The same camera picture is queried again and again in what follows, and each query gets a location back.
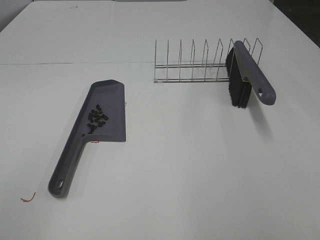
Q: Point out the grey plastic dustpan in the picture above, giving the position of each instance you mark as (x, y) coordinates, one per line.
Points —
(110, 94)

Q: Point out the pile of coffee beans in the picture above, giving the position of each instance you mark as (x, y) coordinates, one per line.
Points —
(96, 119)

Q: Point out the grey hand brush black bristles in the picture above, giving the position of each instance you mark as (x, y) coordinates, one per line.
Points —
(246, 76)

